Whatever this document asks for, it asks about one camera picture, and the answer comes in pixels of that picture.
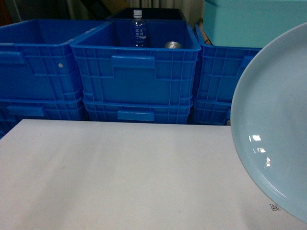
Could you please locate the light blue round plate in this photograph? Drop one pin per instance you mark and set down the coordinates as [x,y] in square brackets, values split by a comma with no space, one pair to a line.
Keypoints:
[269,121]

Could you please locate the blue crate lower middle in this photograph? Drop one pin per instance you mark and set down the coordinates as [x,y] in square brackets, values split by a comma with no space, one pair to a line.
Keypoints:
[137,113]

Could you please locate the blue crate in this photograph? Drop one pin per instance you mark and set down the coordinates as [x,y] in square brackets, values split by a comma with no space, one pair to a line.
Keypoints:
[219,69]
[113,71]
[137,113]
[211,113]
[37,62]
[12,111]

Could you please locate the blue crate lower right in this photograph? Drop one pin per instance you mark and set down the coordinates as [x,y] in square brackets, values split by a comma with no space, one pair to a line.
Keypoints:
[211,113]

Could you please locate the blue crate upper middle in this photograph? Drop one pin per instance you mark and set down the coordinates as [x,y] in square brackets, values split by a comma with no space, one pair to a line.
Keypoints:
[113,71]

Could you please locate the silver metal can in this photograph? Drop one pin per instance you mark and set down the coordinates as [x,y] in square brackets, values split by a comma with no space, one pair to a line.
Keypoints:
[173,45]

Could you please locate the blue crate upper right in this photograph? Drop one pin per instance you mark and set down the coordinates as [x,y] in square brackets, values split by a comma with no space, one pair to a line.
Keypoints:
[219,69]

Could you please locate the clear water bottle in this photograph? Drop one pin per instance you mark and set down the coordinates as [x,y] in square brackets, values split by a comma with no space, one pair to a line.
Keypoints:
[138,30]

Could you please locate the white table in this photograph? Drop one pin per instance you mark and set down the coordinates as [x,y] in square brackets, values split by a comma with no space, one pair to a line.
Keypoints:
[70,175]

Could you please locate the blue crate upper left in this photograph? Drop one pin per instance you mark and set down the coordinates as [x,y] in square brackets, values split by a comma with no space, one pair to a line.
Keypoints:
[37,62]

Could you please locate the light teal foam box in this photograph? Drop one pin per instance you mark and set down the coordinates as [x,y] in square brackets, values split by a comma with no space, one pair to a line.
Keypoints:
[251,23]

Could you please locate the blue crate lower left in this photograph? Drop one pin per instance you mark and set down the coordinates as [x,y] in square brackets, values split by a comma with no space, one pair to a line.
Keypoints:
[12,111]

